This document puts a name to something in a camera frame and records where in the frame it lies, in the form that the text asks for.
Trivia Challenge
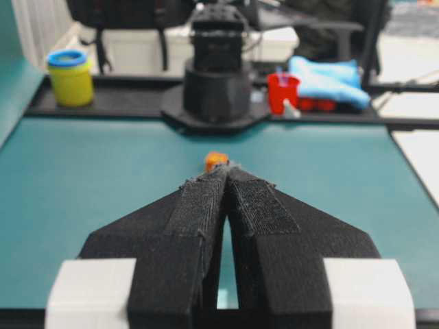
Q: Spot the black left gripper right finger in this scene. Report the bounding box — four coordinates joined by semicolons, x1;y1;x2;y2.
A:
224;165;418;329

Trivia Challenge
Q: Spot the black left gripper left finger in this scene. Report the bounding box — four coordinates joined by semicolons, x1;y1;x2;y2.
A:
44;168;230;329

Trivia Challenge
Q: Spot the small orange block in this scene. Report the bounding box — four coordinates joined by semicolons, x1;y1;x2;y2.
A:
204;151;230;172

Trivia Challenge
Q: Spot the red plastic cup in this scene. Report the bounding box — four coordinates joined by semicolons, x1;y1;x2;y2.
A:
268;72;300;115

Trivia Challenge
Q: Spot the green mat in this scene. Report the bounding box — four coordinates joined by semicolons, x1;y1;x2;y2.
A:
1;118;438;308

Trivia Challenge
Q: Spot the red toy tray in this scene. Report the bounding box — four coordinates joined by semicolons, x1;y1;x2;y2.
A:
298;97;336;113

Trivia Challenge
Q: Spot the light blue cloth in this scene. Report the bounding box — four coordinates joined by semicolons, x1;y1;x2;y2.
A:
289;56;370;110

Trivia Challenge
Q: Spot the white storage box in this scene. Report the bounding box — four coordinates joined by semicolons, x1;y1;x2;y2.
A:
104;27;299;77

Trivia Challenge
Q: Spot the yellow jar with blue lid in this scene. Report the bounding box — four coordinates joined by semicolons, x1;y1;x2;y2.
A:
47;49;94;107

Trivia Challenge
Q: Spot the black office chair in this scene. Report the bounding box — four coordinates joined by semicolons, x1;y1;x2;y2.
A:
256;1;392;86

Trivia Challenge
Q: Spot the black backpack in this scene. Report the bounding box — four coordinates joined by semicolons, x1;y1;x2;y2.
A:
67;0;195;74

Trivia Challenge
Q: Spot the black table frame rail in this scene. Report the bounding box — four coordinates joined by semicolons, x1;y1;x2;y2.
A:
25;76;438;134

